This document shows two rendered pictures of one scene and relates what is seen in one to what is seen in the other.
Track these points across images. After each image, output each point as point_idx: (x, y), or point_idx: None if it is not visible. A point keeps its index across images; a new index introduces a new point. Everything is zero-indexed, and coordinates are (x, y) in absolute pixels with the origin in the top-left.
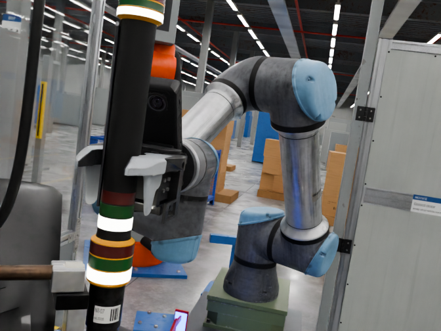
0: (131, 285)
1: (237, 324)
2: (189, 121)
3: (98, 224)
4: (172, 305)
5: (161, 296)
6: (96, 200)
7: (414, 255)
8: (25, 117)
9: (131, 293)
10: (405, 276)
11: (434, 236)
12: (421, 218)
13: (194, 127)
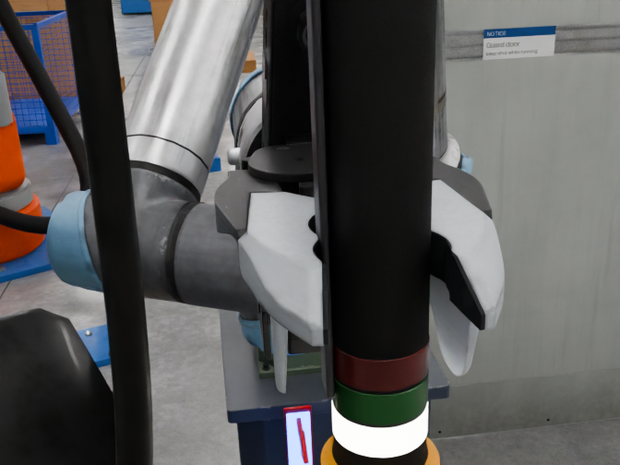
0: (5, 298)
1: (320, 356)
2: (200, 12)
3: (353, 445)
4: (92, 311)
5: (67, 301)
6: (65, 259)
7: (497, 131)
8: (125, 255)
9: (11, 313)
10: (489, 167)
11: (524, 92)
12: (501, 67)
13: (218, 24)
